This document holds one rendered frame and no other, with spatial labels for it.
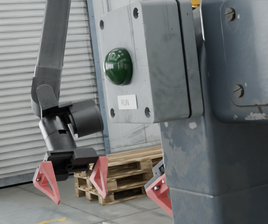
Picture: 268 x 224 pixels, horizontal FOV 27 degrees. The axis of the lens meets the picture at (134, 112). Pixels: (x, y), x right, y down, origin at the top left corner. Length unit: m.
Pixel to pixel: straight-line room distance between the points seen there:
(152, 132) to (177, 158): 8.69
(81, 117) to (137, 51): 0.75
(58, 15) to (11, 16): 7.00
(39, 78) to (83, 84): 7.37
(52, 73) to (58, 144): 0.17
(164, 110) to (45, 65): 0.82
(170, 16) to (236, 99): 0.08
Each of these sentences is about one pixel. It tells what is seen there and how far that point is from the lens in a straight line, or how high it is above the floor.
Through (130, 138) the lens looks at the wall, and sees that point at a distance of 8.96.
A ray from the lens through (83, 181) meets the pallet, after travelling 6.68.
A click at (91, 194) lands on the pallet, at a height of 0.08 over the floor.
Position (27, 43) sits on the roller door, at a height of 2.02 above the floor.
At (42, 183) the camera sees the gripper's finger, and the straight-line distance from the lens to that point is 1.09.
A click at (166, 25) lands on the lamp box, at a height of 1.31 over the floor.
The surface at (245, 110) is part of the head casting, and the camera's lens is 0.40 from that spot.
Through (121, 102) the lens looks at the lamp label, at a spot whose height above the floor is 1.26.
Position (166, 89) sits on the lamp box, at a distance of 0.41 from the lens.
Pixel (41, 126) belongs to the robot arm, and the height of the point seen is 1.20.
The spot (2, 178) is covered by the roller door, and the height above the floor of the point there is 0.14.
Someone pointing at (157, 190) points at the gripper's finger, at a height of 1.13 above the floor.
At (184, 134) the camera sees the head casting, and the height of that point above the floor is 1.22.
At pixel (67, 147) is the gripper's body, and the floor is 1.16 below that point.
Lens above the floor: 1.27
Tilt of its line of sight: 3 degrees down
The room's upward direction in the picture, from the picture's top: 7 degrees counter-clockwise
